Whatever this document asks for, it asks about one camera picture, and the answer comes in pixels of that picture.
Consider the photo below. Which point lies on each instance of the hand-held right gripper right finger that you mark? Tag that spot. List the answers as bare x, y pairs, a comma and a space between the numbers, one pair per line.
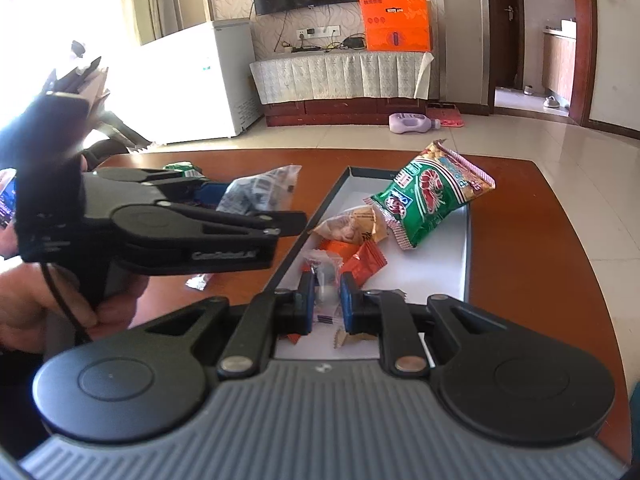
350, 310

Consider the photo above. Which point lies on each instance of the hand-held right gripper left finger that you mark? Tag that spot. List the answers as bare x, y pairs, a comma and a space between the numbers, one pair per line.
306, 310

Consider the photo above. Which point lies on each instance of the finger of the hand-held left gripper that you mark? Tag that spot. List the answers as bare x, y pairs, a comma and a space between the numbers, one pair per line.
212, 194
280, 222

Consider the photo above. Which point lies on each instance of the gold candy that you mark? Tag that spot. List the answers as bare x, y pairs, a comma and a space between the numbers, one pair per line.
346, 338

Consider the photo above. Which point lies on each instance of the silver snack packet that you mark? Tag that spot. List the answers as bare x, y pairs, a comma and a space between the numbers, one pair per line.
260, 190

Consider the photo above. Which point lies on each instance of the small clear candy packet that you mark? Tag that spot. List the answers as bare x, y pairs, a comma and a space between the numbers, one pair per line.
325, 275

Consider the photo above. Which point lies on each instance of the orange foil snack packet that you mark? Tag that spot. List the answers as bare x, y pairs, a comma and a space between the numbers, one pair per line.
367, 262

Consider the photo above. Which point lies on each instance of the blue cardboard box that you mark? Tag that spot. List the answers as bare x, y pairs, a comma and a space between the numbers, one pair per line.
430, 280

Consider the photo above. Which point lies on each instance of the person's left hand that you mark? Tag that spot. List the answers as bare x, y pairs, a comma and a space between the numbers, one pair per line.
30, 310

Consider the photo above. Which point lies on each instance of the purple striped small wrapper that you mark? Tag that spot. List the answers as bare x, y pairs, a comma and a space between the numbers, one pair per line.
326, 319

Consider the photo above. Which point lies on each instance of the large green snack bag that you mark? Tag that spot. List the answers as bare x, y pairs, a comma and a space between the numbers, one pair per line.
182, 167

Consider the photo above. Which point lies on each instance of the bright orange snack packet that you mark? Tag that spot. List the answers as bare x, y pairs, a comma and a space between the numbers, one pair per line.
337, 249

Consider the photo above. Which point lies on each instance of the beige snack packet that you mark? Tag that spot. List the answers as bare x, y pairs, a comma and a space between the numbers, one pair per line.
350, 225

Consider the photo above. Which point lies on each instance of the small white packet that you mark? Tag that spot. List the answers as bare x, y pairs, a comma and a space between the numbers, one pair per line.
196, 282

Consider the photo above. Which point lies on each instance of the white chest freezer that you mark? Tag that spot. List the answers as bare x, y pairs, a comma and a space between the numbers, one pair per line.
200, 80

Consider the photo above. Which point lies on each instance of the wooden television cabinet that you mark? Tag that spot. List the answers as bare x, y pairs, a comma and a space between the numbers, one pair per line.
345, 112

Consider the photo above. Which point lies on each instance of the green shrimp chips bag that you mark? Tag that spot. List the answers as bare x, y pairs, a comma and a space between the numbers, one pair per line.
430, 200

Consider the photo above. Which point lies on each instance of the pale patterned cabinet cloth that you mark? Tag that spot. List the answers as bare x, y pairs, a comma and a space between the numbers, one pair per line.
340, 77

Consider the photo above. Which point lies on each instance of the purple plastic bottle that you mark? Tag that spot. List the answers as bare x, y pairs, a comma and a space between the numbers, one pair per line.
412, 124

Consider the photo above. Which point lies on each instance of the black router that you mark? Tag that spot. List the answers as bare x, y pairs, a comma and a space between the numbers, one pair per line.
356, 42

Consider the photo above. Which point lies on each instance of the orange cardboard box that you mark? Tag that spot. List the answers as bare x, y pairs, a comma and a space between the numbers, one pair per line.
395, 22

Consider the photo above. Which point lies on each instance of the white shoe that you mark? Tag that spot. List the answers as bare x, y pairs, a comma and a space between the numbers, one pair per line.
551, 102

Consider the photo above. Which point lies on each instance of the brown wooden door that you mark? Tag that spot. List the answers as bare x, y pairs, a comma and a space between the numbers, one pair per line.
506, 30

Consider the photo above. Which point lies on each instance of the wooden kitchen cabinet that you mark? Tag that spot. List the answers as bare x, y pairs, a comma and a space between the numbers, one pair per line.
559, 67

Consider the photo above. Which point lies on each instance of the white wall sockets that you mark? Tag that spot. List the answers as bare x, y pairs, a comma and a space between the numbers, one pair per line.
317, 31

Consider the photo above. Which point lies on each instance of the wooden door frame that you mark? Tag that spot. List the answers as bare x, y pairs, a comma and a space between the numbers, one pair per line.
584, 40

